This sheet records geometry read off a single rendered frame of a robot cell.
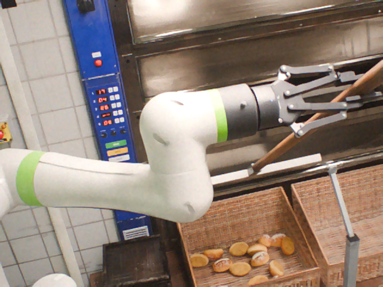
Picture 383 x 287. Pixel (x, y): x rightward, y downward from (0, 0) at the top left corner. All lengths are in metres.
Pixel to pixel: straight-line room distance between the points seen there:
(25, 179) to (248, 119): 0.47
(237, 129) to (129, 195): 0.23
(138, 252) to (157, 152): 1.56
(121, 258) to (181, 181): 1.53
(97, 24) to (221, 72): 0.56
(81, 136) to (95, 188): 1.29
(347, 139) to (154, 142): 1.87
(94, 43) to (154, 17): 0.26
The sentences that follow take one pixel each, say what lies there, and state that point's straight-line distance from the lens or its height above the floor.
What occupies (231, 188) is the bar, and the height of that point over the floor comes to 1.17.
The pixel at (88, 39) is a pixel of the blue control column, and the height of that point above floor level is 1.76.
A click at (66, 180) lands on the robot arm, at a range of 1.01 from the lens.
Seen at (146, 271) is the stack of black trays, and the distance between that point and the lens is 2.28.
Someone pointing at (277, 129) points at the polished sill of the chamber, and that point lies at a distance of 2.42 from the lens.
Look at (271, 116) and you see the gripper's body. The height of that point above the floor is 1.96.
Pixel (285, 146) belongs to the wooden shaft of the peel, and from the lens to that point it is 1.41.
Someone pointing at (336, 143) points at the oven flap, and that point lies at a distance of 2.60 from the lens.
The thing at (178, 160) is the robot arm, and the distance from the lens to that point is 0.84.
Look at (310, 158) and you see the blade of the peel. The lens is 1.97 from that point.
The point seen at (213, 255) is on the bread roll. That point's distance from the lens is 2.54.
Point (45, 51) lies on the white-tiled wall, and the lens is 2.10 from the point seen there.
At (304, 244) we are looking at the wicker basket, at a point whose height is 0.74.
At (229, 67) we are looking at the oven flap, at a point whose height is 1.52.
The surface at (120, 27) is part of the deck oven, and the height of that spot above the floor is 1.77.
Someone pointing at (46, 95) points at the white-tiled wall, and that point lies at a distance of 2.17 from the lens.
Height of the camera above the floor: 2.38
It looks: 31 degrees down
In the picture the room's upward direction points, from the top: 7 degrees counter-clockwise
